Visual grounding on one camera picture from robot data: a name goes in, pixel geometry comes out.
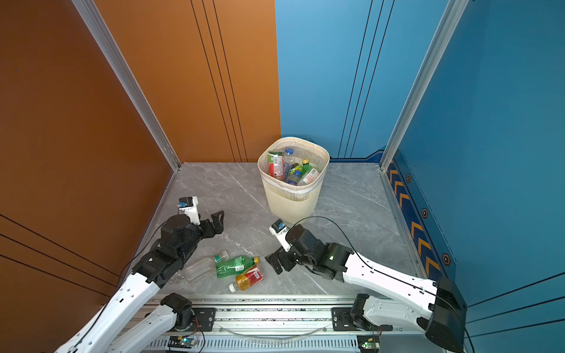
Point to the aluminium corner post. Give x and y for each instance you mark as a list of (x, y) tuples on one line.
[(101, 33), (440, 41)]

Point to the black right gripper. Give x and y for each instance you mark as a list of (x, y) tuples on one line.
[(282, 255)]

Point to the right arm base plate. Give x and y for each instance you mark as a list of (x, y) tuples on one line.
[(346, 319)]

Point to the clear bottle pink label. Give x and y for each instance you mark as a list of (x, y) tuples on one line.
[(310, 175)]

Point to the right green circuit board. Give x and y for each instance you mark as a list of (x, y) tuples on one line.
[(368, 344)]

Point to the left aluminium corner post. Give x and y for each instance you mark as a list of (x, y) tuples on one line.
[(101, 33)]

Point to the clear bottle blue label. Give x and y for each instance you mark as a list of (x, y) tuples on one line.
[(295, 178)]

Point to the green circuit board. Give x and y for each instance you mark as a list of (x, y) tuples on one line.
[(182, 342), (368, 344)]

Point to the right aluminium corner post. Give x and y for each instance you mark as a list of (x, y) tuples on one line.
[(440, 41)]

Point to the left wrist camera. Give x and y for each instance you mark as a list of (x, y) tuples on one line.
[(188, 206)]

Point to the green bottle white cap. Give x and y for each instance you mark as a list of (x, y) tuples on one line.
[(235, 266)]

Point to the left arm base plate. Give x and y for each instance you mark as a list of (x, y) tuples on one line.
[(195, 319)]

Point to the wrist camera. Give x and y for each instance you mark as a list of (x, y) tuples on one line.
[(280, 230), (188, 206)]

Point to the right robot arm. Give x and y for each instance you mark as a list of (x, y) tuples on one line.
[(435, 308)]

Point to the beige ribbed waste bin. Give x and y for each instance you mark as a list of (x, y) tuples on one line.
[(288, 206)]

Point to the clear plastic bin liner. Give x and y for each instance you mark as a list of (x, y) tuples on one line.
[(302, 148)]

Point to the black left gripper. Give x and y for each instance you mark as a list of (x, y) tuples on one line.
[(218, 225)]

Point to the clear soda water bottle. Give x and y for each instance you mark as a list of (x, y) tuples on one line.
[(288, 159)]

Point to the aluminium front rail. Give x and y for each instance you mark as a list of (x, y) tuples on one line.
[(279, 324)]

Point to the dark green bottle yellow cap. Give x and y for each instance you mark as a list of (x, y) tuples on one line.
[(306, 164)]

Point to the orange drink bottle red label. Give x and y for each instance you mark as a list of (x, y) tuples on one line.
[(246, 280)]

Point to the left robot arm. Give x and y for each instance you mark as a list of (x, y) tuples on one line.
[(103, 333)]

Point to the bright green bottle yellow cap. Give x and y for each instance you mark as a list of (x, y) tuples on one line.
[(296, 167)]

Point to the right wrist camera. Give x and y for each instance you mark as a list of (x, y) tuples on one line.
[(280, 230)]

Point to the clear bottle red Qoo label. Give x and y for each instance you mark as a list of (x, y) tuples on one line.
[(276, 165)]

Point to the left green circuit board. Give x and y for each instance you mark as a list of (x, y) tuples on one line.
[(182, 342)]

